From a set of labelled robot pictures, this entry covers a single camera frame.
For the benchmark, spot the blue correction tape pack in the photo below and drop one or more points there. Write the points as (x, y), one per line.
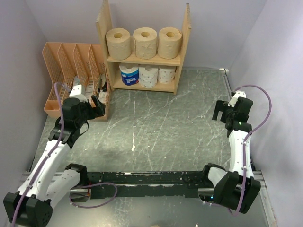
(76, 81)

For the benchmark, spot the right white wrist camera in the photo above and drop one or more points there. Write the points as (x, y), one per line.
(235, 97)

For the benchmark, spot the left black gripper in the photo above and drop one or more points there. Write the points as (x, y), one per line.
(93, 112)

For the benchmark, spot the orange plastic desk organizer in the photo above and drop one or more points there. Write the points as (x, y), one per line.
(66, 60)

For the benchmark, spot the white toilet roll blue wrapper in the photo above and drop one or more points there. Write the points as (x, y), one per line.
(129, 73)

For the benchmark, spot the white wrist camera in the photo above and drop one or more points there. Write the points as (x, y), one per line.
(78, 91)
(235, 97)

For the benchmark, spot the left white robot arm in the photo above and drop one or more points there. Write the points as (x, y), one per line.
(33, 203)

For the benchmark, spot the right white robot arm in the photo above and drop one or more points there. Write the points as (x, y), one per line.
(235, 188)

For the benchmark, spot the beige toilet roll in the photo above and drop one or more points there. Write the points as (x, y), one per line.
(119, 43)
(145, 42)
(169, 42)

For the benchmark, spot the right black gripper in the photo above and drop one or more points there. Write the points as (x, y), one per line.
(221, 106)

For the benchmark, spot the white dotted toilet roll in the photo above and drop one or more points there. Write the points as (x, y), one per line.
(148, 75)

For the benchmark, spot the ruler set package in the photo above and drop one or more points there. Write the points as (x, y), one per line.
(89, 88)

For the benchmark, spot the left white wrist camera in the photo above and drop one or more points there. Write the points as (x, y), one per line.
(78, 91)

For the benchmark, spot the white stapler box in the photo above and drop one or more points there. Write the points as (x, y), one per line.
(102, 96)

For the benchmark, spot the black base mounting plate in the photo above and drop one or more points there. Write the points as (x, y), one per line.
(189, 184)

